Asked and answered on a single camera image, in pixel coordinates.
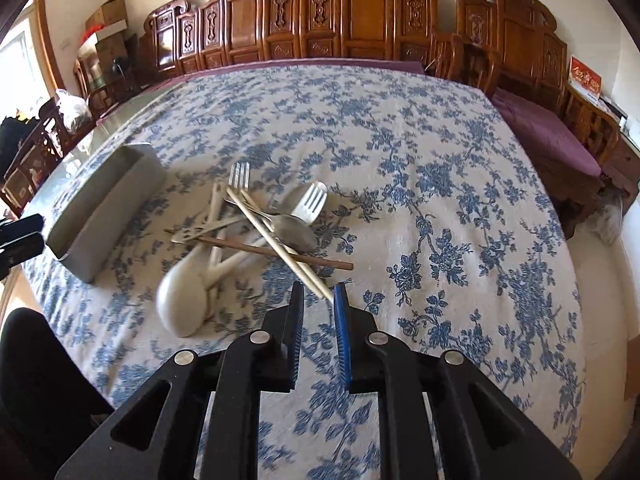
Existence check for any metal fork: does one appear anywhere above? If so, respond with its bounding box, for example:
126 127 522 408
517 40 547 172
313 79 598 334
227 161 281 226

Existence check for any white plastic fork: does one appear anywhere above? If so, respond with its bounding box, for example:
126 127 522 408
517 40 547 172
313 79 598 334
200 181 330 293

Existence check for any white plastic spoon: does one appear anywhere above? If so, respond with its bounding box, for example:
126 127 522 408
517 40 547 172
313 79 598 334
156 182 223 339

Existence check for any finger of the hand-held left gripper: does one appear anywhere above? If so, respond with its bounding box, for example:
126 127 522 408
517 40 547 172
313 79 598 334
0 232 46 278
0 214 45 242

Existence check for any white cardboard box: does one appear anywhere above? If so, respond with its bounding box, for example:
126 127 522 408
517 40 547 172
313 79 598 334
77 20 132 57

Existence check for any person's black clothing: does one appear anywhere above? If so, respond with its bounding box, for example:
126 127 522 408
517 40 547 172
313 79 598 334
0 307 116 480

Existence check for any dark wooden chair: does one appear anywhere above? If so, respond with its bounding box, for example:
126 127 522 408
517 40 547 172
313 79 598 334
0 99 101 218

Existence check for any clear plastic bag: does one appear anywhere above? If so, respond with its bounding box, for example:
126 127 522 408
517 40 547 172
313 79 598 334
54 89 94 134

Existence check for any grey utensil box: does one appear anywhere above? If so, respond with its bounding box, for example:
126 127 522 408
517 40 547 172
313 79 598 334
45 142 168 285

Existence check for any brown cardboard box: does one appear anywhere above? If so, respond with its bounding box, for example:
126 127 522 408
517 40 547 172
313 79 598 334
85 0 128 36

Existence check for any grey plastic bag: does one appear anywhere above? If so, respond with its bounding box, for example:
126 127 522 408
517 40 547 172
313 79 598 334
584 194 627 247

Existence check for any carved wooden sofa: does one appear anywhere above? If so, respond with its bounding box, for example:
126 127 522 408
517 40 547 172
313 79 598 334
200 0 307 68
456 0 628 241
304 0 441 63

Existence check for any blue floral tablecloth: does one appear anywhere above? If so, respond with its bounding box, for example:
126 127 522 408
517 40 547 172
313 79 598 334
22 60 588 480

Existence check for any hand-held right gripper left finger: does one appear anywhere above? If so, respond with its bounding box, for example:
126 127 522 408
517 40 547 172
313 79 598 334
54 281 306 480

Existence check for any light wooden chopstick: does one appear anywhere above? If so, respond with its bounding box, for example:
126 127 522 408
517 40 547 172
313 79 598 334
226 187 335 302

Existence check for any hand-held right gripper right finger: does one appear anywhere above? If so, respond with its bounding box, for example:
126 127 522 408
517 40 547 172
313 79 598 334
334 282 583 480

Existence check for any carved wooden armchair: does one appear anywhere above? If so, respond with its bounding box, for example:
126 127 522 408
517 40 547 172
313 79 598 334
144 0 203 82

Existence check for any purple sheet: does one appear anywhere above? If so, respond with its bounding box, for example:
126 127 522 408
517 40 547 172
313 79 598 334
182 59 426 81

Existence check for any dark brown chopstick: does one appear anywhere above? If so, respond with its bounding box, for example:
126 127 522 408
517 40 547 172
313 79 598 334
164 229 355 271

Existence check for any red calendar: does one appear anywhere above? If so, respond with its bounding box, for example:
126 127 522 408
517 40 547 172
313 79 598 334
569 56 603 99

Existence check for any purple seat cushion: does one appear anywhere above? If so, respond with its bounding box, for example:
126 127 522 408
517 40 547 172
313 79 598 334
492 87 603 178

